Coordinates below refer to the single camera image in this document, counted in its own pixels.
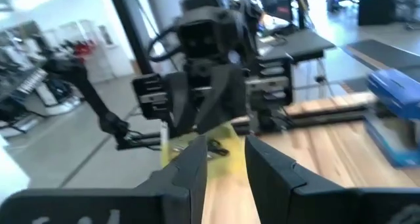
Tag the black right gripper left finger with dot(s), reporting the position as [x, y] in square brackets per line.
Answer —
[170, 201]

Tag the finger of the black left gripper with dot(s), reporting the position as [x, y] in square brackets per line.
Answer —
[182, 105]
[226, 96]

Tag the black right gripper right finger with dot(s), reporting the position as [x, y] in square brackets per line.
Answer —
[288, 201]

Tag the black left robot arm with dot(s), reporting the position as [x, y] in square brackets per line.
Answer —
[229, 0]

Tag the black background table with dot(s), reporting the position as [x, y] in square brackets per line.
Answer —
[295, 45]

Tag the yellow translucent bag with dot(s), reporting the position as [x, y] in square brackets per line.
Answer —
[226, 165]

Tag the black monitor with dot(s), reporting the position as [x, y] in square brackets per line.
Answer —
[275, 0]

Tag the black pillar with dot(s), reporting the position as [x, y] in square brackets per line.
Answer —
[131, 30]

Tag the red background object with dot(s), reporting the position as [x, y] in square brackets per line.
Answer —
[83, 48]

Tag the blue plastic box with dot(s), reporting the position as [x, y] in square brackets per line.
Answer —
[393, 89]

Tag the black equipment case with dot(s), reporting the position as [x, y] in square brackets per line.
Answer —
[377, 8]

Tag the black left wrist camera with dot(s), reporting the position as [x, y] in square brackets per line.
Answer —
[203, 36]

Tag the black frame strut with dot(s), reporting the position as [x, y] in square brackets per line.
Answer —
[88, 92]

